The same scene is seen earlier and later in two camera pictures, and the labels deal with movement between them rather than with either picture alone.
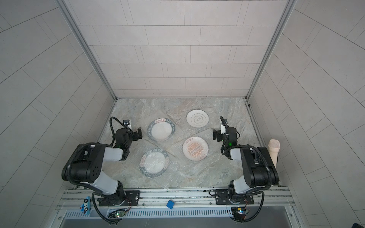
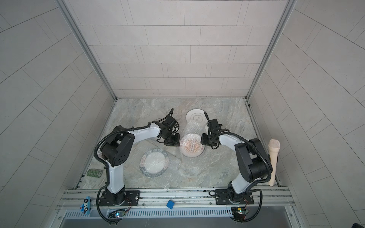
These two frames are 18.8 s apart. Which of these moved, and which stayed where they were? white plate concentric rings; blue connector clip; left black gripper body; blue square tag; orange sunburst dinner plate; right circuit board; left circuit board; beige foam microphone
Moved: orange sunburst dinner plate; left black gripper body
Stayed: blue square tag; blue connector clip; right circuit board; white plate concentric rings; beige foam microphone; left circuit board
